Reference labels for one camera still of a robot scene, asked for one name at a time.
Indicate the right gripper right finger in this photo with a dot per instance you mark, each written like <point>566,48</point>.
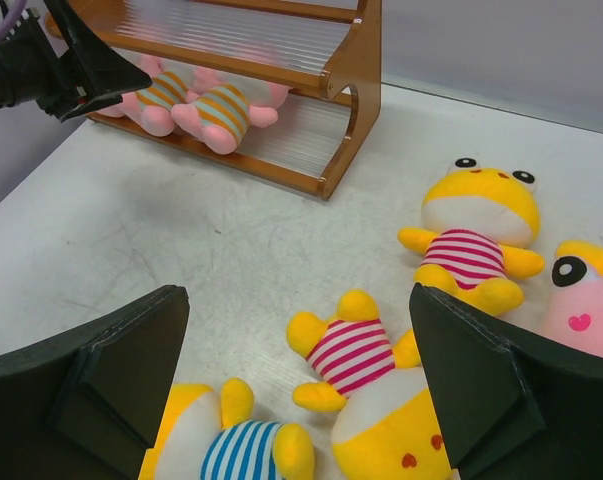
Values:
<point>510,403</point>

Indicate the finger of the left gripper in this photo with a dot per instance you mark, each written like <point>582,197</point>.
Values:
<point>95,76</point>

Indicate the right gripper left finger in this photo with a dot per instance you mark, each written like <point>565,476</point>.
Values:
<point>88,403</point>

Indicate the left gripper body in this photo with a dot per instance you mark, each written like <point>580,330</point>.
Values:
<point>30,69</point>

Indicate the pink plush orange stripes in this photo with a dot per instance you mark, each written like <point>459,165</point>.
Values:
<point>221,107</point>
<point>116,110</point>

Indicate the pink plush face-down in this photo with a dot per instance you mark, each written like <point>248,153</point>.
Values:
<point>151,107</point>

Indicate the pink plush blue stripes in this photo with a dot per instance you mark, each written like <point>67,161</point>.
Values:
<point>574,316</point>

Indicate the wooden three-tier shelf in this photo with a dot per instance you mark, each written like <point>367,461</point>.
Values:
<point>329,57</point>

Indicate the yellow plush blue stripes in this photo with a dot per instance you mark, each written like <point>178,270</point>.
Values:
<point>208,434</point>

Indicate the yellow plush red stripes middle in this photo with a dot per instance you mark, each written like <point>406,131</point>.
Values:
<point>386,426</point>

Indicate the yellow plush red stripes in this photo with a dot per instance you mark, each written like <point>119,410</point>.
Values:
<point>386,426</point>
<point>478,225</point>

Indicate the yellow plush under pile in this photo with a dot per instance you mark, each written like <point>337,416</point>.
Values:
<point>592,254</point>

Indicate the yellow plush red stripes top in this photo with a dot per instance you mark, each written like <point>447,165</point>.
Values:
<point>478,225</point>

